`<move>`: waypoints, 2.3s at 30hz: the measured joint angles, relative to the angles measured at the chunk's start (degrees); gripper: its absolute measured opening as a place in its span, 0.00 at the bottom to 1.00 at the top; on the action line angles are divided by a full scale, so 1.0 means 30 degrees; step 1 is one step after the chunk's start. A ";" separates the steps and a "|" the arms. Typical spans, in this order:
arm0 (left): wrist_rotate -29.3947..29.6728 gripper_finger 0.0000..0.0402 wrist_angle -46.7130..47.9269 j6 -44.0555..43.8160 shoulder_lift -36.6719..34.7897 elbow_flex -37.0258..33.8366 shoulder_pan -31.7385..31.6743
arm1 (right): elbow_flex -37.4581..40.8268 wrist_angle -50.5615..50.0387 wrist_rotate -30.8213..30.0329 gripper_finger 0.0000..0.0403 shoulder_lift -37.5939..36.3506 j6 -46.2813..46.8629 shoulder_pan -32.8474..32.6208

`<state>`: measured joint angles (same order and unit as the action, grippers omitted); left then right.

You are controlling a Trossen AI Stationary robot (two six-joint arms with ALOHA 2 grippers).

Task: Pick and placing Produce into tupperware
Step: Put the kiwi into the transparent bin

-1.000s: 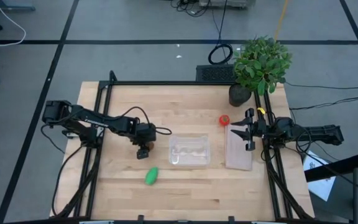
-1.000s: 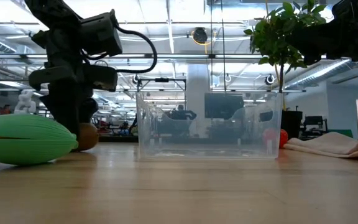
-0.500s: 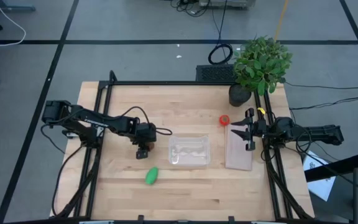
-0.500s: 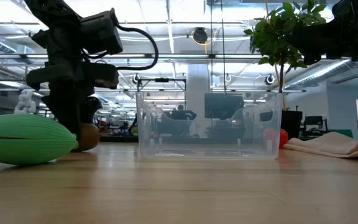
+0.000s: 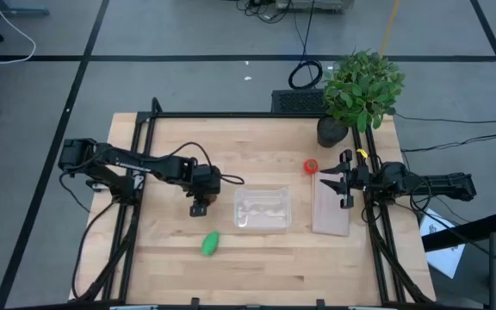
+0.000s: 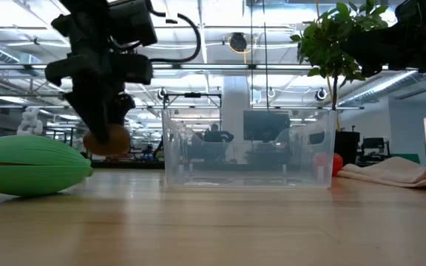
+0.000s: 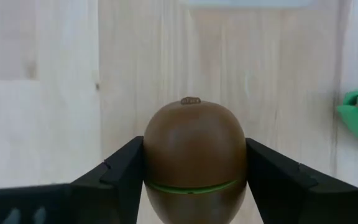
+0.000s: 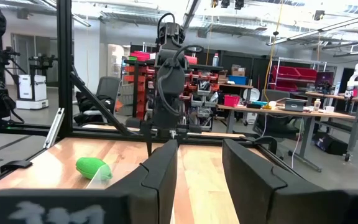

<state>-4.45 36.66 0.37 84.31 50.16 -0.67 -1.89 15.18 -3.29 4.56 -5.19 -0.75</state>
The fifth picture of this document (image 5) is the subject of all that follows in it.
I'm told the white paper sheet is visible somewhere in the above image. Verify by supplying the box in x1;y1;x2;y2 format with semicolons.
418;208;467;279

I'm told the green potted plant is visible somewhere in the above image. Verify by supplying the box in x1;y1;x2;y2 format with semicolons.
316;48;407;149

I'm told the green toy corn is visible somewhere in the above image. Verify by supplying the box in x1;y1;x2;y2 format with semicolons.
200;230;221;257

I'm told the coiled black cable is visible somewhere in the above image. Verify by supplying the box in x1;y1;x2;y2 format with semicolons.
288;59;324;91

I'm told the clear plastic tupperware container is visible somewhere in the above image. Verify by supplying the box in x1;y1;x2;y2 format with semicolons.
232;186;293;230

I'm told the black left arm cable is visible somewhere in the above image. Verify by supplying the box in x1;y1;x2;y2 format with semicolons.
160;140;246;187

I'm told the grey device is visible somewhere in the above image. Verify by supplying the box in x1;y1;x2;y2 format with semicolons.
275;0;355;12

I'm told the black cable bundle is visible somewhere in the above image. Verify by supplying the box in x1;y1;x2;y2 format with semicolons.
235;0;293;25

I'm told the grey furniture leg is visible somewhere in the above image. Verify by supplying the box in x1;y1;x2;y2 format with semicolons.
0;0;51;19

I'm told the black vented box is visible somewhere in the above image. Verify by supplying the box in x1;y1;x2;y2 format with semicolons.
270;89;329;115

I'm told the black device at table edge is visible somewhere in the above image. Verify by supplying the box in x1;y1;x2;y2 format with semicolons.
69;97;437;310

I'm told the white cable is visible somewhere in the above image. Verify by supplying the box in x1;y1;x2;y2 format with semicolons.
0;0;37;65

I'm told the black desk bar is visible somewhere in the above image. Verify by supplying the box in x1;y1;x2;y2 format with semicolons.
421;209;496;253

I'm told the orange cable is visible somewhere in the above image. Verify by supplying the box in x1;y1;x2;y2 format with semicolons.
379;0;402;57

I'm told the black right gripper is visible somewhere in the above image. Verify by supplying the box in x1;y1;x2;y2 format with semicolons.
319;148;372;210

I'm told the translucent tupperware lid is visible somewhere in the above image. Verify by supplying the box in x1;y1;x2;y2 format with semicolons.
311;171;351;237

